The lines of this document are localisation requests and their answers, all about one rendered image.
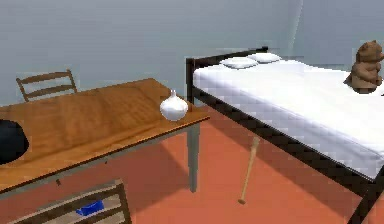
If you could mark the white pillow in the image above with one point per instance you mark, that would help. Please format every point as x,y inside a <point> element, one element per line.
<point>239,62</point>
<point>265,57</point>

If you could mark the black round object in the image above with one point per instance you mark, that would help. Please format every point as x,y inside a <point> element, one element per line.
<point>11,141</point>

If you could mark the brown wooden table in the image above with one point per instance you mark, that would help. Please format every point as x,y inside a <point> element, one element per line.
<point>90,123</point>

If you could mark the brown teddy bear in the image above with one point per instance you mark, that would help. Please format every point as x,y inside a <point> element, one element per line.
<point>366,66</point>

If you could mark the black frame white bed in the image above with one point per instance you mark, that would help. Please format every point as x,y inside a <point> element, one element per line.
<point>300,106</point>

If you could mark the brown wooden chair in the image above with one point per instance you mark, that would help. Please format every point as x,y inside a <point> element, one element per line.
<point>100,205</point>
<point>46,85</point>

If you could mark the white round vase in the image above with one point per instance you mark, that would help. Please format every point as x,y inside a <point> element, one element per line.
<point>173,107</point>

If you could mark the blue object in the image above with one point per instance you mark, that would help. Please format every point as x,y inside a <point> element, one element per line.
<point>90,208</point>

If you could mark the wooden baseball bat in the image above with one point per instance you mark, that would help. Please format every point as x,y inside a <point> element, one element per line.
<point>249,168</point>

